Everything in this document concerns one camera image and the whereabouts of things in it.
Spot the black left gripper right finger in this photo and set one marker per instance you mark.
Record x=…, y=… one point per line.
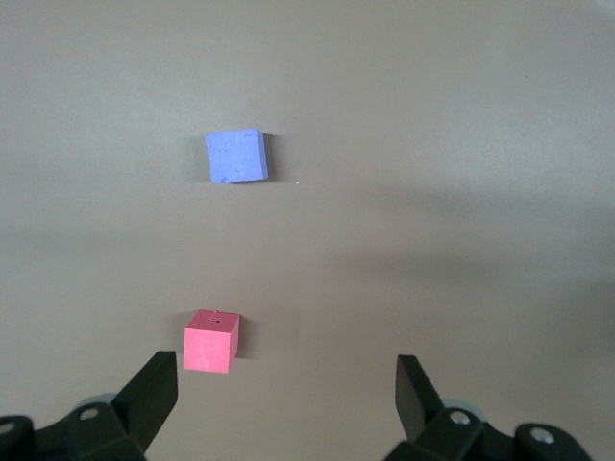
x=432, y=422

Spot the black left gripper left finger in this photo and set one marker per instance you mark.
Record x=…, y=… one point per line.
x=120, y=418

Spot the pink foam block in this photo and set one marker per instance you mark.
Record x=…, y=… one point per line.
x=209, y=343

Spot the purple foam block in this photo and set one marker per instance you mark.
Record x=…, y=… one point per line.
x=236, y=156

